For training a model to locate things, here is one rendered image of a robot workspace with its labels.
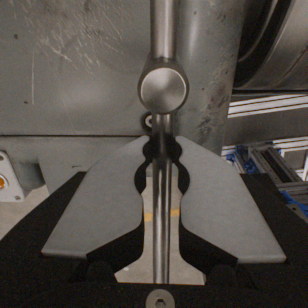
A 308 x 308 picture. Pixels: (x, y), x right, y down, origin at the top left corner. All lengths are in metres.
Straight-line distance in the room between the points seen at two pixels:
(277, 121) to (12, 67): 1.41
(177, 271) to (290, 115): 2.01
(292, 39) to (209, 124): 0.11
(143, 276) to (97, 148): 2.71
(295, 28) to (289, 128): 1.32
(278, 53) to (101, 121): 0.19
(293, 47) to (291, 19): 0.03
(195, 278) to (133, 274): 0.70
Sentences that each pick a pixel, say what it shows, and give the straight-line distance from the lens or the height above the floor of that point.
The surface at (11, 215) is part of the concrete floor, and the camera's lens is 2.58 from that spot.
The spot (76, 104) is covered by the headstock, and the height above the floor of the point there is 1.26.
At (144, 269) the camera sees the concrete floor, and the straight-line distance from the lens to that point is 2.79.
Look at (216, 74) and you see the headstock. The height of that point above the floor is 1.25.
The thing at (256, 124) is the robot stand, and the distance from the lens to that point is 1.47.
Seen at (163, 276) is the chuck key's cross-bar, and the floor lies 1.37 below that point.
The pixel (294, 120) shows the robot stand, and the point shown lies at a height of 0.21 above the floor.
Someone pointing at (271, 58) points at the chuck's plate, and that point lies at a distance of 0.28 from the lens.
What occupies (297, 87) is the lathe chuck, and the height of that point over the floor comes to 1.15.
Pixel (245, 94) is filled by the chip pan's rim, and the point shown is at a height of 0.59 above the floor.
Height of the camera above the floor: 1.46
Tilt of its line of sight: 59 degrees down
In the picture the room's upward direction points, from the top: 176 degrees counter-clockwise
